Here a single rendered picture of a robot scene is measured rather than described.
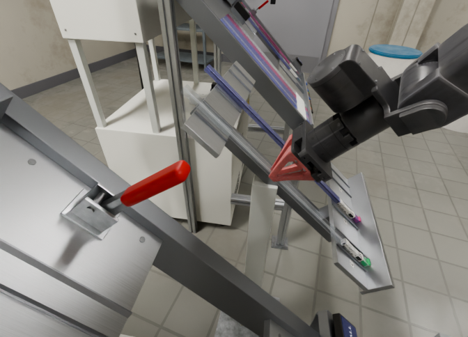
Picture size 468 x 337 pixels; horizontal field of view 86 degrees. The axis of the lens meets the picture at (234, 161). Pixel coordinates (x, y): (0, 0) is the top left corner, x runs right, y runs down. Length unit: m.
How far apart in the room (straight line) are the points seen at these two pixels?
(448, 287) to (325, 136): 1.42
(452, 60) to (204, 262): 0.32
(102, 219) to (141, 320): 1.14
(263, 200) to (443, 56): 0.43
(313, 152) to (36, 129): 0.32
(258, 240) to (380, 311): 0.86
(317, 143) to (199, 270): 0.24
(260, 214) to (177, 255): 0.40
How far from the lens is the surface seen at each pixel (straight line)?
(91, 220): 0.24
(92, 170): 0.25
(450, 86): 0.34
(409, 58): 3.18
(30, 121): 0.26
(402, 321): 1.51
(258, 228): 0.70
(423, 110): 0.34
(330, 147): 0.39
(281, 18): 4.16
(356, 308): 1.44
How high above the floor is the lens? 1.21
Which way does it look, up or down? 37 degrees down
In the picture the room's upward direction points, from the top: 1 degrees clockwise
